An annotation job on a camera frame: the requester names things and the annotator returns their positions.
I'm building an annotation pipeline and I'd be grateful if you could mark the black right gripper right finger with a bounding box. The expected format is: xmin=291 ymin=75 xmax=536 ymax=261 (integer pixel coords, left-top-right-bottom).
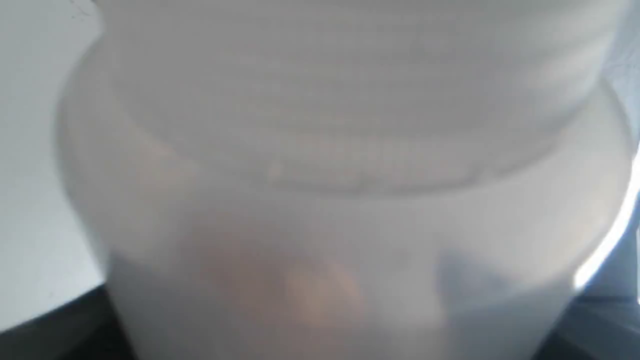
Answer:
xmin=535 ymin=150 xmax=640 ymax=360

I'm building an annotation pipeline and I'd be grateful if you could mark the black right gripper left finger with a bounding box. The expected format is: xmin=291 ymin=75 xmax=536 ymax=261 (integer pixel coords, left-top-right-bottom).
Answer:
xmin=0 ymin=285 xmax=136 ymax=360

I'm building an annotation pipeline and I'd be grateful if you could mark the translucent squeeze bottle amber liquid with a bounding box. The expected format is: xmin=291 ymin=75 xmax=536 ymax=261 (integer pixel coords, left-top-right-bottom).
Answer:
xmin=57 ymin=0 xmax=638 ymax=360

